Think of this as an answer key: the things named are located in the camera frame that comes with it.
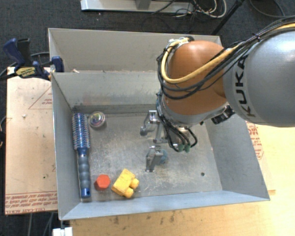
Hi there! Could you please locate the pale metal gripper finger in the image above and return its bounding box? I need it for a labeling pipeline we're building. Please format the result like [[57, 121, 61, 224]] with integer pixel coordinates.
[[146, 145, 164, 173], [140, 110, 160, 136]]

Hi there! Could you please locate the grey metal bin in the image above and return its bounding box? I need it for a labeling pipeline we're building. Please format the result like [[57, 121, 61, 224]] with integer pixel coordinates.
[[48, 28, 271, 221]]

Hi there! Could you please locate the yellow toy building block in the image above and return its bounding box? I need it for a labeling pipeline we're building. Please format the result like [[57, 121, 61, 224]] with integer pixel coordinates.
[[111, 168, 140, 199]]

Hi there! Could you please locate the red hexagonal block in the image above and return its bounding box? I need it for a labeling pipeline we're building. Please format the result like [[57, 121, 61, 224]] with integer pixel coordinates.
[[93, 174, 112, 191]]

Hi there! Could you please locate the clear glass round knob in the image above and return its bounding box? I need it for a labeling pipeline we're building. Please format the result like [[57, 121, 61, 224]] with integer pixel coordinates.
[[88, 111, 106, 129]]

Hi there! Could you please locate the blue round hairbrush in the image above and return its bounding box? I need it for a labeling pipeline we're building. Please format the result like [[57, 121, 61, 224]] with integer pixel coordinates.
[[71, 112, 92, 199]]

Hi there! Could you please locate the brown cardboard board red print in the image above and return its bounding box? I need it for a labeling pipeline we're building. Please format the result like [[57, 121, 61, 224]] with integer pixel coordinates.
[[4, 66, 277, 216]]

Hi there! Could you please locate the black cylinder on white bracket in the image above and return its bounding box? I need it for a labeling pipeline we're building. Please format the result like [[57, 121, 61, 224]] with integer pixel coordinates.
[[210, 105, 236, 125]]

